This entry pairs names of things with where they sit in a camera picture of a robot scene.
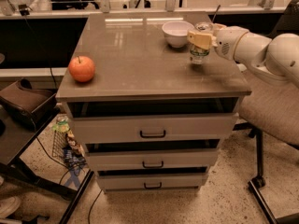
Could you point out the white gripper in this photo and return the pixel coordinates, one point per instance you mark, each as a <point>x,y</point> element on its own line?
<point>228,43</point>

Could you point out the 7up soda can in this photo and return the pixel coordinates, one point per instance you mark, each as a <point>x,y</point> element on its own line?
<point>197,55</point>

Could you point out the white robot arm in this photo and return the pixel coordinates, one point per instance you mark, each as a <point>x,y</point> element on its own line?
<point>273,60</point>

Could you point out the white bowl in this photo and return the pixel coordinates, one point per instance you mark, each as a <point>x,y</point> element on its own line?
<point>175,33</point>

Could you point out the top drawer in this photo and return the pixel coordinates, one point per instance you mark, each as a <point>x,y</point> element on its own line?
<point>153,128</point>

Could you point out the drawer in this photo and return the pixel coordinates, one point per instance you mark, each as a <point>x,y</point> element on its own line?
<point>169,178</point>
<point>152,155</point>
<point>153,128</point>

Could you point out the grey drawer cabinet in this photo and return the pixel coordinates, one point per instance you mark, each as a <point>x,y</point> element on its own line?
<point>138,74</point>

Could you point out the red apple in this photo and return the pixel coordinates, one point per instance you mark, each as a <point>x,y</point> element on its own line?
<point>82,68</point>

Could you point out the middle drawer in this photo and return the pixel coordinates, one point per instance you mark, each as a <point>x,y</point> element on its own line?
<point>152,155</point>

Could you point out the bottom drawer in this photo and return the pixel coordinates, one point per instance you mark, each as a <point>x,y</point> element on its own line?
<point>169,178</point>

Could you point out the black side table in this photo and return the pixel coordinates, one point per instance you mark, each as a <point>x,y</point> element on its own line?
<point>26,162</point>

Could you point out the white shoe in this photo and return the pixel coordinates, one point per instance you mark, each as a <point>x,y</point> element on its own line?
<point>9,205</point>

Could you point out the wire snack basket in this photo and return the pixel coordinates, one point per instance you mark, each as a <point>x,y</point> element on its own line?
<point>65,146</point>

